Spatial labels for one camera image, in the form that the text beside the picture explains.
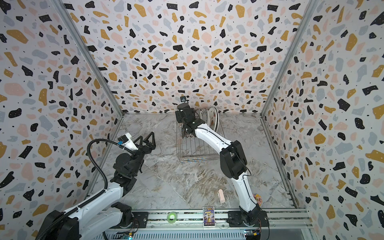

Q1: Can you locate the pink eraser block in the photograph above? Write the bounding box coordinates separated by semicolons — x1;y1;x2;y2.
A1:
218;189;226;204

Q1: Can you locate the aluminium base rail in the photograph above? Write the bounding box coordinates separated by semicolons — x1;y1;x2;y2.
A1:
91;209;317;240

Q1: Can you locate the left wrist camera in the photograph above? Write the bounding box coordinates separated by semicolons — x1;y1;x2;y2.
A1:
118;133;138;151

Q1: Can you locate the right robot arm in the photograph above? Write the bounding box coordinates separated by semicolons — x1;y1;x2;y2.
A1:
176;102;262;227

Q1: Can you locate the colourful card pack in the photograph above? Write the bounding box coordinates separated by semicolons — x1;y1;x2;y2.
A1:
203;207;216;227

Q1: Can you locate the pink yellow small toy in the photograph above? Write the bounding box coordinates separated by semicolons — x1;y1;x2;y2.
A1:
254;194;263;206

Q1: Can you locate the wire dish rack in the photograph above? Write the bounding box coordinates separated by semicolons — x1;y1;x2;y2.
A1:
176;116;225;163

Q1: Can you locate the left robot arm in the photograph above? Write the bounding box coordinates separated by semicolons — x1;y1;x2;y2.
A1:
36;133;156;240

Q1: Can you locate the fruit patterned white plate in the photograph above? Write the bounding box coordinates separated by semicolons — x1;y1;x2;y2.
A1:
208;107;219;132

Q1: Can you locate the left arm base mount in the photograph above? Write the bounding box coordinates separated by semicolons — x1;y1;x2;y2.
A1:
111;212;149;231

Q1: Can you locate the green tape roll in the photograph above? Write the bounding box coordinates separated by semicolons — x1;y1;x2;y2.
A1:
167;212;178;225

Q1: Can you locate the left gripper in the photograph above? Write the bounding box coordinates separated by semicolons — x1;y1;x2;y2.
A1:
129;133;155;178

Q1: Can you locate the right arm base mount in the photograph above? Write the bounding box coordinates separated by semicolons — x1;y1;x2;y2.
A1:
227;211;270;228

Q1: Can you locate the black corrugated cable conduit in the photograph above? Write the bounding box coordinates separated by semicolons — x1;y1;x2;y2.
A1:
35;138;133;240

